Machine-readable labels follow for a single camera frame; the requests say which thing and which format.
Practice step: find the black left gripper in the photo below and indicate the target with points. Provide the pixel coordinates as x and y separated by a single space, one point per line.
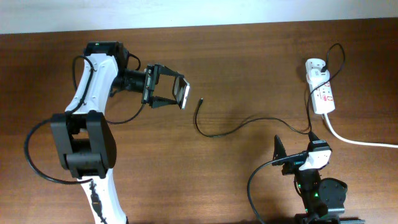
150 81

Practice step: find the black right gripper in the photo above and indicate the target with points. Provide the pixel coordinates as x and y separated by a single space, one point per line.
280 151

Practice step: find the black smartphone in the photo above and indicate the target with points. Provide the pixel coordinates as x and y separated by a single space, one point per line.
180 91

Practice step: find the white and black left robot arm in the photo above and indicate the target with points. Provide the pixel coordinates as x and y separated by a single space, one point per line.
84 141

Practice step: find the white charger plug adapter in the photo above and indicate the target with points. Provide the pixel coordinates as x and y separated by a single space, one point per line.
315 75

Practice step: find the white power strip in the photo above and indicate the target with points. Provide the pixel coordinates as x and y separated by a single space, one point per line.
322 98

